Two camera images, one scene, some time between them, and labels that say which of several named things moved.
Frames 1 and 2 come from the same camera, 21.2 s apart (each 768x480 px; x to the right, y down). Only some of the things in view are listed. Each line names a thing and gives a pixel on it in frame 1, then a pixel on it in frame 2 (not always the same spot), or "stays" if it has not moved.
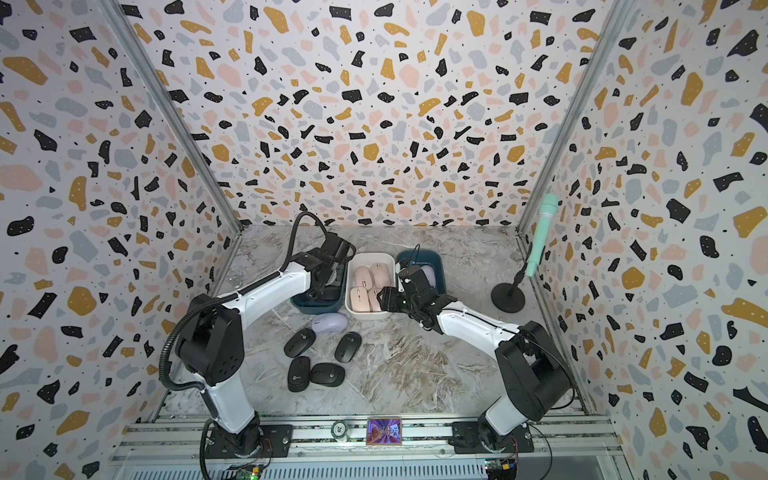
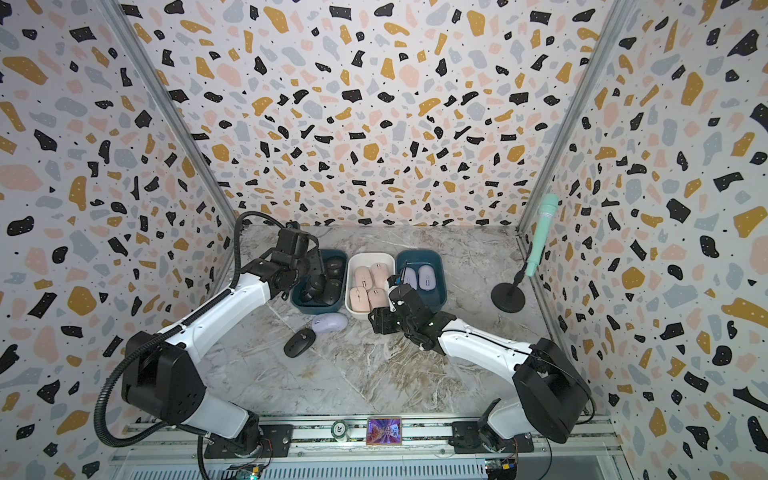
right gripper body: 403,302 -> 396,322
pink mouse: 363,277 stays
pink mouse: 375,305 stays
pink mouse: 382,276 stays
